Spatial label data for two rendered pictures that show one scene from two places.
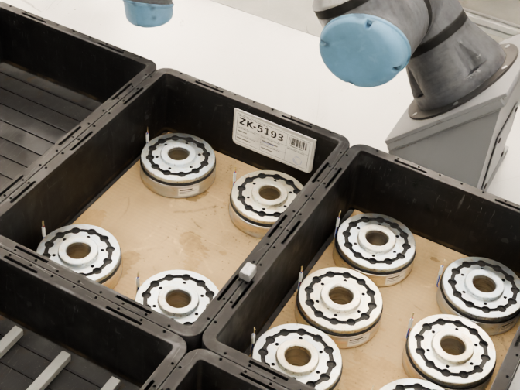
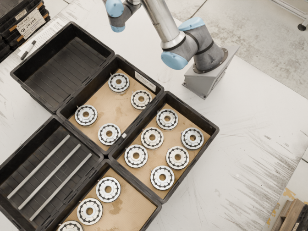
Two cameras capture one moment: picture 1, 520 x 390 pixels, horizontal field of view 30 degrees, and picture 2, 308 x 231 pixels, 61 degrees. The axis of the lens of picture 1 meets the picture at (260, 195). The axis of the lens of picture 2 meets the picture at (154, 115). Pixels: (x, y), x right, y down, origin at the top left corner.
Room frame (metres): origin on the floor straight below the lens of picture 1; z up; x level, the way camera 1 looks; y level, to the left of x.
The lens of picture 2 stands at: (0.46, -0.16, 1.98)
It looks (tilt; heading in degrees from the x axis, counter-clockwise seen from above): 69 degrees down; 9
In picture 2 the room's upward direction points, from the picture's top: 5 degrees clockwise
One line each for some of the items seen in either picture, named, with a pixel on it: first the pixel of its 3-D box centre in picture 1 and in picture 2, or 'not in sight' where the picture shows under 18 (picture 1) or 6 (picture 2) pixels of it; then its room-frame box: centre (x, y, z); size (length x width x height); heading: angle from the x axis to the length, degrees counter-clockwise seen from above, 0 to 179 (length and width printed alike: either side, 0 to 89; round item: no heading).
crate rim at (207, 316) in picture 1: (176, 189); (112, 101); (0.88, 0.10, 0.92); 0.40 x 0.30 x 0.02; 155
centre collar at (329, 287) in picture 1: (340, 296); (152, 137); (0.78, -0.11, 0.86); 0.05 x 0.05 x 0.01
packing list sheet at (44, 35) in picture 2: not in sight; (50, 43); (1.23, 0.61, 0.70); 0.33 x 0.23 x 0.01; 157
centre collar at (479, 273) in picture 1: (484, 285); (192, 138); (0.82, -0.28, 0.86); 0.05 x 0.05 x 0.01
